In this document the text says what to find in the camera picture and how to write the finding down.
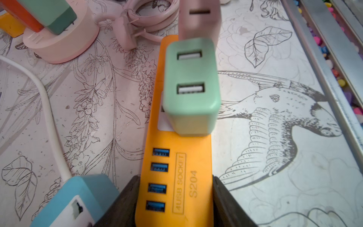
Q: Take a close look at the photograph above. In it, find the round beige power strip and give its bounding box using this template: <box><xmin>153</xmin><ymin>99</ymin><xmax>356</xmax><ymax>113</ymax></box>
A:
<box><xmin>23</xmin><ymin>1</ymin><xmax>99</xmax><ymax>64</ymax></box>

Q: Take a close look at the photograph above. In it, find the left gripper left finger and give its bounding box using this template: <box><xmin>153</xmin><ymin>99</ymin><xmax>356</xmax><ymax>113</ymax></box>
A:
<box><xmin>94</xmin><ymin>176</ymin><xmax>140</xmax><ymax>227</ymax></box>

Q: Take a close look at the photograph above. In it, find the blue power strip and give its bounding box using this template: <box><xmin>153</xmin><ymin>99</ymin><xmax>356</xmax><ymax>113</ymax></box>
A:
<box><xmin>31</xmin><ymin>174</ymin><xmax>119</xmax><ymax>227</ymax></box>

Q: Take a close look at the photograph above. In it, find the coloured pebble rail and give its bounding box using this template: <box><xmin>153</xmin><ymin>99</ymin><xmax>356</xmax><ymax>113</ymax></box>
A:
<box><xmin>292</xmin><ymin>0</ymin><xmax>363</xmax><ymax>125</ymax></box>

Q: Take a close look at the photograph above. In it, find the pink usb charger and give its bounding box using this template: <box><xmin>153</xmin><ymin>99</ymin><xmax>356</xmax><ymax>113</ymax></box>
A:
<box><xmin>178</xmin><ymin>0</ymin><xmax>222</xmax><ymax>47</ymax></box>

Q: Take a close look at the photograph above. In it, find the orange cube socket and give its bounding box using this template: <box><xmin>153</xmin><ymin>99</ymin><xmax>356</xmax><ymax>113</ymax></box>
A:
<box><xmin>1</xmin><ymin>0</ymin><xmax>44</xmax><ymax>32</ymax></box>

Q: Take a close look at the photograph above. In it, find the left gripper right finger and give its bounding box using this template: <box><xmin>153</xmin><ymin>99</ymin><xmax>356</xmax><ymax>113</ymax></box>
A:
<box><xmin>213</xmin><ymin>176</ymin><xmax>258</xmax><ymax>227</ymax></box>

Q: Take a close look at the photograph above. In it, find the green usb charger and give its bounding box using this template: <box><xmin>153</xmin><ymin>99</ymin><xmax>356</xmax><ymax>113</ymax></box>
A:
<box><xmin>162</xmin><ymin>38</ymin><xmax>221</xmax><ymax>137</ymax></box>

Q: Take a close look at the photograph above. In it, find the white pink cable front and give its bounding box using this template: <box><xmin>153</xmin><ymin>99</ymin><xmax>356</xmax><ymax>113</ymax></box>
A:
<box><xmin>93</xmin><ymin>0</ymin><xmax>181</xmax><ymax>52</ymax></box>

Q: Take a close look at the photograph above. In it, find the white cable bundle back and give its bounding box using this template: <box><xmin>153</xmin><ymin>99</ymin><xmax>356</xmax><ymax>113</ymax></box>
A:
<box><xmin>0</xmin><ymin>55</ymin><xmax>73</xmax><ymax>183</ymax></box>

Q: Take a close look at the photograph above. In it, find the yellow power strip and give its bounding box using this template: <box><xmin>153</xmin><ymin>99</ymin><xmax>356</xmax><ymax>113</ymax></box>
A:
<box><xmin>1</xmin><ymin>11</ymin><xmax>26</xmax><ymax>38</ymax></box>
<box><xmin>135</xmin><ymin>35</ymin><xmax>214</xmax><ymax>227</ymax></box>

